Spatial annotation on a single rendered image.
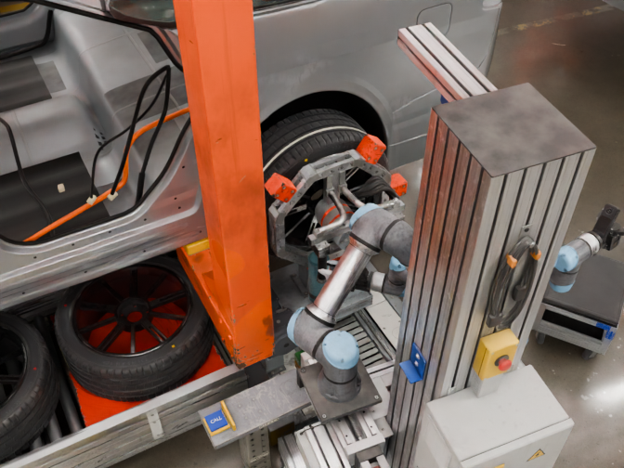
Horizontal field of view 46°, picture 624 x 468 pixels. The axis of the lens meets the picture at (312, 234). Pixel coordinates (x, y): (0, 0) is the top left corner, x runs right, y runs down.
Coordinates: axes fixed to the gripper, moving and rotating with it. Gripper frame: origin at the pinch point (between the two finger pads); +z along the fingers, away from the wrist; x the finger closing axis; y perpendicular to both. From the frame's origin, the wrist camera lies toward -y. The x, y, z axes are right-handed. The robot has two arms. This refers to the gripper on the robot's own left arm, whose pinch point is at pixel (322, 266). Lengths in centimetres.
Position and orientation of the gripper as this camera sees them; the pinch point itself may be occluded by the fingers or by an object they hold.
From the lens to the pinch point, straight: 285.3
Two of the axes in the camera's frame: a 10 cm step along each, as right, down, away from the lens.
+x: 2.8, -6.9, 6.7
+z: -9.6, -2.0, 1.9
